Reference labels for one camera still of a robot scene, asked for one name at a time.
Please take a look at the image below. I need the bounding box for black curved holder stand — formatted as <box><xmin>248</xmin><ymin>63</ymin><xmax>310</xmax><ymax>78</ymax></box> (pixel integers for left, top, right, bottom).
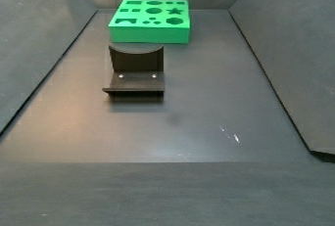
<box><xmin>102</xmin><ymin>46</ymin><xmax>165</xmax><ymax>95</ymax></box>

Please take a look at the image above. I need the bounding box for green shape sorter box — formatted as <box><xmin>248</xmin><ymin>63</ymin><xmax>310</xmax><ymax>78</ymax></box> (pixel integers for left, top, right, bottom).
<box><xmin>109</xmin><ymin>0</ymin><xmax>192</xmax><ymax>44</ymax></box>

